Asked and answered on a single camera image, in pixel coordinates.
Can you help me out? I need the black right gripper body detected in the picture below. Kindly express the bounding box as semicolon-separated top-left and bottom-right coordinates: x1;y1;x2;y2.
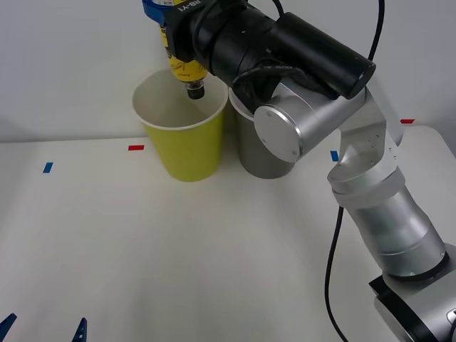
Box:
167;0;214;65

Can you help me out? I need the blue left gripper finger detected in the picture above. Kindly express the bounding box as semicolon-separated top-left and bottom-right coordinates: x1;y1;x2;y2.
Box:
70;317;88;342
0;312;18;334

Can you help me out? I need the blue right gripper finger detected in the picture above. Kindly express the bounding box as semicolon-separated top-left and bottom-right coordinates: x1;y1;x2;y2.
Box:
141;0;172;25
162;21;178;60

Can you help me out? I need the yellow lemon label plastic bottle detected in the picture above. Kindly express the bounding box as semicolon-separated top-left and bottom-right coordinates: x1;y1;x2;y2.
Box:
156;19;209;101

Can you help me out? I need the yellow-green plastic bin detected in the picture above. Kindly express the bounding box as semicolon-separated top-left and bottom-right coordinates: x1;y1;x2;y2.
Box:
130;68;229;183

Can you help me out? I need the grey plastic bin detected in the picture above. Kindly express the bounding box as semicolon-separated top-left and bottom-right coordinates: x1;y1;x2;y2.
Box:
227;87;304;180

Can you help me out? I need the black cable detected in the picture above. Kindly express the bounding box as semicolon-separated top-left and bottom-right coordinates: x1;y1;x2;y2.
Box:
324;0;388;342

